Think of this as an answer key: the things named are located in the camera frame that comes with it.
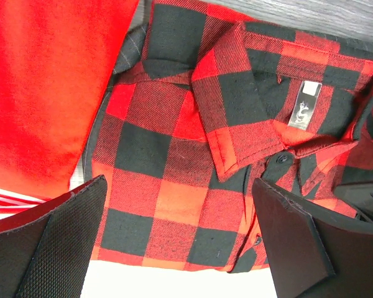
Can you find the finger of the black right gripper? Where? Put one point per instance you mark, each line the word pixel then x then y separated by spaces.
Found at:
pixel 359 196

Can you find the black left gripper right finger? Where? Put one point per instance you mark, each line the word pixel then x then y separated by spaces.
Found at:
pixel 313 251

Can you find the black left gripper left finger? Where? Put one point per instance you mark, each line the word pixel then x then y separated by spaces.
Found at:
pixel 45 250

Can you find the red black checked shirt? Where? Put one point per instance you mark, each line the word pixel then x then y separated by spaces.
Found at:
pixel 215 101

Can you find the red white striped garment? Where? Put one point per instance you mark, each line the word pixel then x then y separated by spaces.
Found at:
pixel 12 203

